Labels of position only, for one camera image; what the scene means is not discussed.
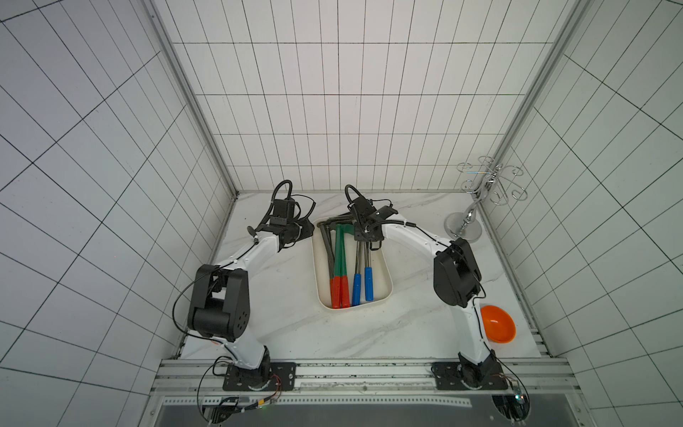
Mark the grey speckled hoe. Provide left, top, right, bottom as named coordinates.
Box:
left=318, top=217, right=351, bottom=279

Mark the chrome hoe blue handle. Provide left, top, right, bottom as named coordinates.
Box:
left=351, top=241, right=363, bottom=306
left=365, top=242, right=375, bottom=302

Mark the green hoe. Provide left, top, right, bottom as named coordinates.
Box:
left=331, top=222, right=353, bottom=309
left=329, top=222, right=343, bottom=309

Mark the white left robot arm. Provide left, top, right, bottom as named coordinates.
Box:
left=184, top=180, right=316, bottom=389

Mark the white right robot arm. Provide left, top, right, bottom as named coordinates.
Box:
left=344, top=184, right=501, bottom=390

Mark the cream plastic storage box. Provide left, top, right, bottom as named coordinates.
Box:
left=311, top=228, right=393, bottom=311

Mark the chrome cup rack stand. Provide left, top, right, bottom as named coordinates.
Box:
left=444, top=156, right=528, bottom=242

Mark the orange plastic bowl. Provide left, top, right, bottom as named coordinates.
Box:
left=480, top=305, right=517, bottom=344

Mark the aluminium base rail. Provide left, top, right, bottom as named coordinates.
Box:
left=150, top=359, right=580, bottom=407

